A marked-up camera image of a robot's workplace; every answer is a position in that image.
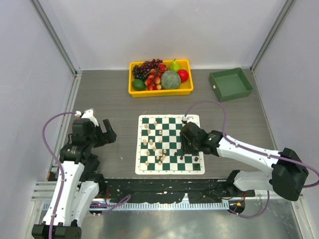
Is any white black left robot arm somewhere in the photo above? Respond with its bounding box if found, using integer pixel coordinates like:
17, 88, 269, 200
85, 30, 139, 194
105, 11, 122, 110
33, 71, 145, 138
31, 118, 117, 239

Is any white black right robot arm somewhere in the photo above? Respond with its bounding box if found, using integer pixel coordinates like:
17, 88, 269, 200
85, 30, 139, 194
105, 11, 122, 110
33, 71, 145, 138
180, 121, 309, 201

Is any green white chess mat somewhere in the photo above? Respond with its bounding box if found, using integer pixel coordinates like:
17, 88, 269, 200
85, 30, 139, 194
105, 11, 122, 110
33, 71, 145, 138
135, 115, 205, 175

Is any yellow plastic fruit tray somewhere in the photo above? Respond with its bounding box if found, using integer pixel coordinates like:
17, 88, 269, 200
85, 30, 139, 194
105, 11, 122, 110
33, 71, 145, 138
128, 59, 194, 98

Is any green lime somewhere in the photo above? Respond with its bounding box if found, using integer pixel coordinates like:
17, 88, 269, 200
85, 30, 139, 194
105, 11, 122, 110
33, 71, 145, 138
132, 79, 146, 91

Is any green melon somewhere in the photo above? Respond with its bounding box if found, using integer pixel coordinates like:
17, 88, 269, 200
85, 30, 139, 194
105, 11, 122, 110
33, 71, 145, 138
160, 70, 181, 90

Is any red apple in tray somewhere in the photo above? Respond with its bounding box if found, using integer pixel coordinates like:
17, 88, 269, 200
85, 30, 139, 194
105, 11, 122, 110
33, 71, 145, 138
177, 69, 189, 83

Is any green square box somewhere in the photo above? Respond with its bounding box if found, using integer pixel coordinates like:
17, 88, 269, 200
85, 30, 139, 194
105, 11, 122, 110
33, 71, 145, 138
209, 68, 253, 102

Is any red cherries cluster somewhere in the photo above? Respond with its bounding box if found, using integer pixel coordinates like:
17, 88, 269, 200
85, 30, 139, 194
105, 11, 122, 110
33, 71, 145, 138
145, 63, 167, 91

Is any dark purple grape bunch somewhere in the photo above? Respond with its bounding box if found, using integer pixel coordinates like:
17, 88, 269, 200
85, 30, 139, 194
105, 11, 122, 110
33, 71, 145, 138
132, 59, 163, 81

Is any green pear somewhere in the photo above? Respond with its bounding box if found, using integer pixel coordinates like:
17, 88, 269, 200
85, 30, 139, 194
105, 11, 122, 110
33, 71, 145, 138
169, 59, 181, 72

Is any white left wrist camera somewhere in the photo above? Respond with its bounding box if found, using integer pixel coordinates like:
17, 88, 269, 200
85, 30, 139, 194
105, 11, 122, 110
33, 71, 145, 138
74, 109, 99, 126

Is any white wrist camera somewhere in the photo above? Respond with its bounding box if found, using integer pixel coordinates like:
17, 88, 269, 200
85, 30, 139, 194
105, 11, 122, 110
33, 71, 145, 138
181, 115, 193, 124
74, 109, 99, 126

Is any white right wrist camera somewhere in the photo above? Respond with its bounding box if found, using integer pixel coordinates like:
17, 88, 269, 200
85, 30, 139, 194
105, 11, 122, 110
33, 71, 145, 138
181, 115, 193, 124

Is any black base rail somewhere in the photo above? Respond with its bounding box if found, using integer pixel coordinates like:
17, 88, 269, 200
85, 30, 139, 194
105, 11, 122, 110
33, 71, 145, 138
98, 178, 255, 204

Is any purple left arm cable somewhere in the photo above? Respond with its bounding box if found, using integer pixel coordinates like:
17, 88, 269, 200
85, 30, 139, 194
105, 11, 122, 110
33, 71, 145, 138
41, 111, 133, 239

